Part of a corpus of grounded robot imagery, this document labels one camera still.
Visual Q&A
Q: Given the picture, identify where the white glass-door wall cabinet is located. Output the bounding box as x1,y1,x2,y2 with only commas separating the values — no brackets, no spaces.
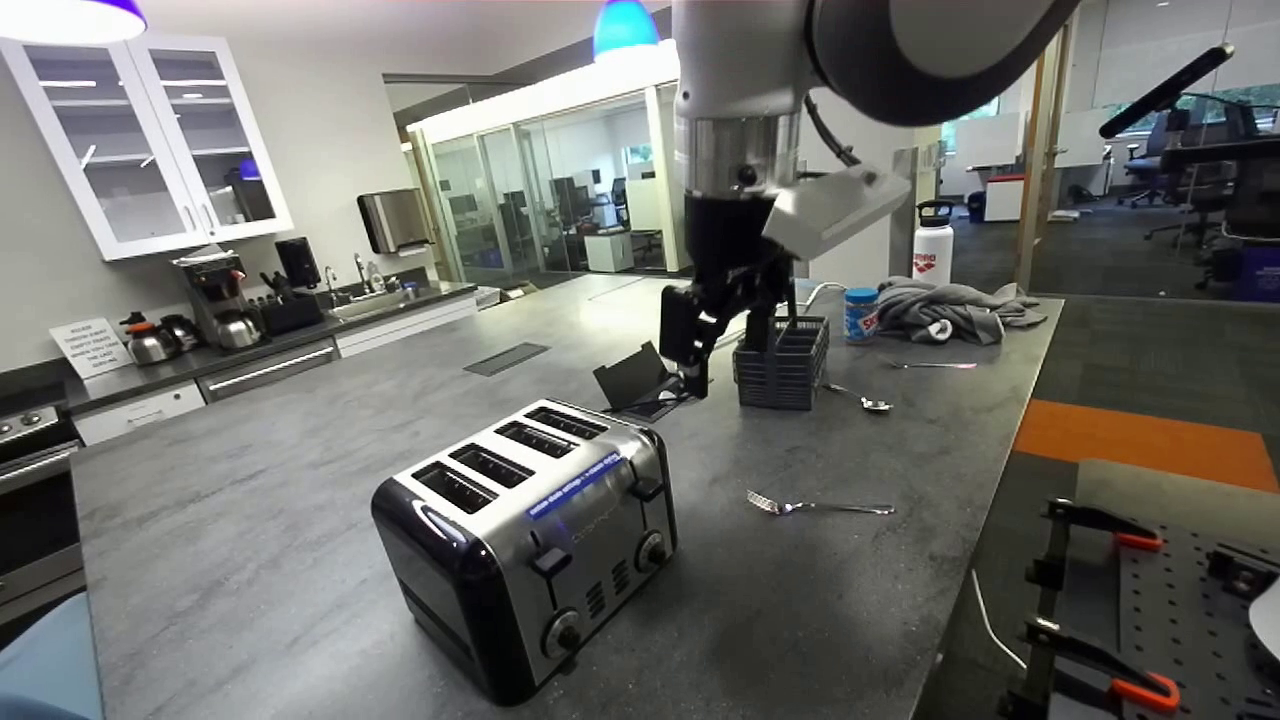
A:
0,31,297,265

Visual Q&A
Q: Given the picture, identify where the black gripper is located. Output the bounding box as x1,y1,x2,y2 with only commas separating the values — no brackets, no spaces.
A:
656,187,801,406

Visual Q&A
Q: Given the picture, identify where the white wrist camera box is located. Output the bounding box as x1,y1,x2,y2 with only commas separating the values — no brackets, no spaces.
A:
758,166,914,265

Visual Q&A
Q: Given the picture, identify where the black utensil caddy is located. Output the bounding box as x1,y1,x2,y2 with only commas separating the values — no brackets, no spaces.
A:
732,311,834,418

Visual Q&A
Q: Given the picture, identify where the dark table vent grille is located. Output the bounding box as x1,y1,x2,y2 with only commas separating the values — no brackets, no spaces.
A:
460,340,551,382

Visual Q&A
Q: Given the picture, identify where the perforated metal breadboard plate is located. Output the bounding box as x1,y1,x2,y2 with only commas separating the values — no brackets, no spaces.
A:
1113,525,1280,720

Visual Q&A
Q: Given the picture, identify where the white plastic bottle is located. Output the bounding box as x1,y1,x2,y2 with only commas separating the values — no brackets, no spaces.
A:
910,202,960,290

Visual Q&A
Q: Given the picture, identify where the white pendant lamp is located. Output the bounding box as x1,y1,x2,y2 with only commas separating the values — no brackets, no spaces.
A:
0,0,151,49

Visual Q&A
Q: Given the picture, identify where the silver coffee pot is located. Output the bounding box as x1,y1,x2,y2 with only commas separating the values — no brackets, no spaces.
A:
114,307,198,370

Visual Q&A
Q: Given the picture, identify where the silver fork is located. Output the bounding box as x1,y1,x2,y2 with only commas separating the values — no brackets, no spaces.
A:
744,488,898,525

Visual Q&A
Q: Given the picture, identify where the small black tilted box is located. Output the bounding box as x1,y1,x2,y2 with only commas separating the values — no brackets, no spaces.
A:
587,340,687,420

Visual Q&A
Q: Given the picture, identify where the blue pendant lamp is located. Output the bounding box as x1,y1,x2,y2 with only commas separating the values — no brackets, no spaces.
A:
587,0,664,60

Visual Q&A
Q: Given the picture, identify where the grey crumpled cloth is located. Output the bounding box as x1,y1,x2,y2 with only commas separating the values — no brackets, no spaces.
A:
872,280,1052,354

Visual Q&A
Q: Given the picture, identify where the white paper sign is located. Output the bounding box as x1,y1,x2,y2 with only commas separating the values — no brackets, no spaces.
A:
49,311,135,383

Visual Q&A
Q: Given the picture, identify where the black silver coffee maker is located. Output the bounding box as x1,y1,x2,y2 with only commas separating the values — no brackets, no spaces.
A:
168,248,269,355

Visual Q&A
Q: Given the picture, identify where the steel paper towel dispenser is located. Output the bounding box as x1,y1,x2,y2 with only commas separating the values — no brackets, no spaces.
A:
351,186,434,259

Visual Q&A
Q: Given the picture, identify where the silver spoon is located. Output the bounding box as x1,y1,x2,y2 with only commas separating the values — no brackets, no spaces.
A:
818,378,894,420

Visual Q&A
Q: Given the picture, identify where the black clamp orange handle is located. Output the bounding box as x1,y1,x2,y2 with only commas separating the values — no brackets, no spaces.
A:
1024,497,1167,596
997,613,1189,720

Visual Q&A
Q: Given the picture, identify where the blue cup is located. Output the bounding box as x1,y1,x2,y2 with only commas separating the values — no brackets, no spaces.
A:
838,283,885,345

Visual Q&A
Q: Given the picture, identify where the white cable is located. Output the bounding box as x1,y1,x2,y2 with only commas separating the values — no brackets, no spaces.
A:
969,568,1033,676

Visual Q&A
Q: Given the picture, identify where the silver black four-slot toaster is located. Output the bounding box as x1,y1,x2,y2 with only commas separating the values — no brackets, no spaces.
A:
368,396,683,708

